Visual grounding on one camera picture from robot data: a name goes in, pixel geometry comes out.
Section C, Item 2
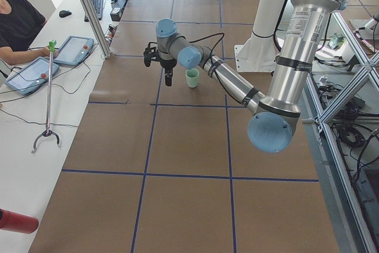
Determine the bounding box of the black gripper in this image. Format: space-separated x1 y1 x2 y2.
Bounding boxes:
159 58 177 87

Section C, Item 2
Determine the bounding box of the black computer mouse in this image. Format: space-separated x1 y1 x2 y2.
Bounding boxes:
59 10 72 18

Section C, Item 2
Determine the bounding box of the aluminium frame post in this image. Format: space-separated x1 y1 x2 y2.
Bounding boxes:
80 0 111 59

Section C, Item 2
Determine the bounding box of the blue tape strip left lengthwise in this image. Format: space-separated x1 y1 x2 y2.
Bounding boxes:
219 0 237 253

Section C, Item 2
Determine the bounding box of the person in black shirt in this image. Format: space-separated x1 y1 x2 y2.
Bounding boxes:
1 0 47 66

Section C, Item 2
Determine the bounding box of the far blue teach pendant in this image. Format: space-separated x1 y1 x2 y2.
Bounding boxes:
53 36 94 67

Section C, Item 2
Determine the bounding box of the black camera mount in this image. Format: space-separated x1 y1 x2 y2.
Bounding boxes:
143 42 160 67

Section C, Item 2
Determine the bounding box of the brown paper table cover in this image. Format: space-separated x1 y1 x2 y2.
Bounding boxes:
30 0 339 252

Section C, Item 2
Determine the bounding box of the person's hand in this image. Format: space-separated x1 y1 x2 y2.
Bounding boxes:
39 46 59 58

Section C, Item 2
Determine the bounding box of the blue teach pendant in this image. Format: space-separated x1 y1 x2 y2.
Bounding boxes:
53 36 94 67
5 57 50 95

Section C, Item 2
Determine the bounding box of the mint green plastic cup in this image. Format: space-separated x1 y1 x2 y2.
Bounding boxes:
185 68 200 88

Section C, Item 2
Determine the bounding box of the aluminium side frame rail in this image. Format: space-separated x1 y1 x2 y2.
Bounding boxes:
300 57 378 252

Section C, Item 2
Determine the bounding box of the green handled grabber tool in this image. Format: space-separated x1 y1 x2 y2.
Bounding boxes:
31 40 60 153

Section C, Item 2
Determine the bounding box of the near blue teach pendant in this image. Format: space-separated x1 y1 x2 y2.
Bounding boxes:
5 57 50 95

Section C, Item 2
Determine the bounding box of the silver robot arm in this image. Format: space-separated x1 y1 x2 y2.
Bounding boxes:
153 0 345 153

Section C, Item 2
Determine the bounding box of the red bottle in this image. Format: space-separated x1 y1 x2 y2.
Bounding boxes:
1 209 39 234

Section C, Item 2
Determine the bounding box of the black keyboard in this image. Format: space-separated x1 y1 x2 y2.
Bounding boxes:
91 0 104 20

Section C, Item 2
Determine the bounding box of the left black braided cable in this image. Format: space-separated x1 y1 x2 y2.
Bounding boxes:
188 32 225 58

